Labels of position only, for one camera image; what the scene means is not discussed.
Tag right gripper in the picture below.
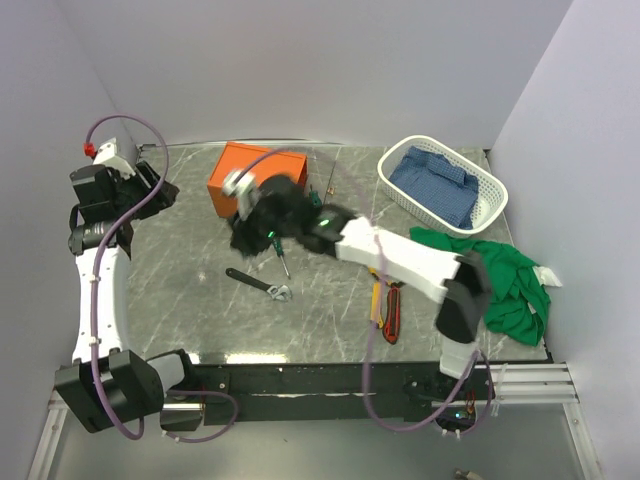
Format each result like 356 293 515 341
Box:
228 190 300 256

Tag long green screwdriver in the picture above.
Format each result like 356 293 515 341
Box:
272 237 291 279

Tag orange drawer box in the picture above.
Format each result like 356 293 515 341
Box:
206 141 308 219

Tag clear acrylic drawer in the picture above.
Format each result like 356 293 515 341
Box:
305 158 335 203

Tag stubby green screwdriver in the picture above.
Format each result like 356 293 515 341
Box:
309 187 323 206

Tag yellow needle-nose pliers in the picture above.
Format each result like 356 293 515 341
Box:
368 268 382 281

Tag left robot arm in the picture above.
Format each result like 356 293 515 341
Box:
54 161 199 433

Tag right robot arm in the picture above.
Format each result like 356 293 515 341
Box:
222 170 492 399

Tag black adjustable wrench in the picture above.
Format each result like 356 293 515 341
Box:
225 268 292 302

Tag yellow utility knife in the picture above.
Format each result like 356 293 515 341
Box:
370 282 384 329

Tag white plastic basket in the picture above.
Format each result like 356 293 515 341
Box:
377 135 509 238

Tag blue checkered cloth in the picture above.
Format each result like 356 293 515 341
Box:
390 146 479 230

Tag red black utility knife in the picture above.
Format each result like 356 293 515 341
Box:
382 288 401 345

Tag black base bar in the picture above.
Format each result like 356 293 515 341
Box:
137 360 496 434

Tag green cloth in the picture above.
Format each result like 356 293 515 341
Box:
409 227 551 347

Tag white crumpled paper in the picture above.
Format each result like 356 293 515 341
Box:
533 266 563 288

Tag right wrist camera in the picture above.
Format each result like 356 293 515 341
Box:
222 170 260 221

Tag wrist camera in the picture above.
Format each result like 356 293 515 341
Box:
222 170 260 221
83 138 136 180

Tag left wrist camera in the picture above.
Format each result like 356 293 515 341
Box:
83 138 136 180

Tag aluminium rail frame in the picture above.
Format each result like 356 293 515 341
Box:
30 143 597 479

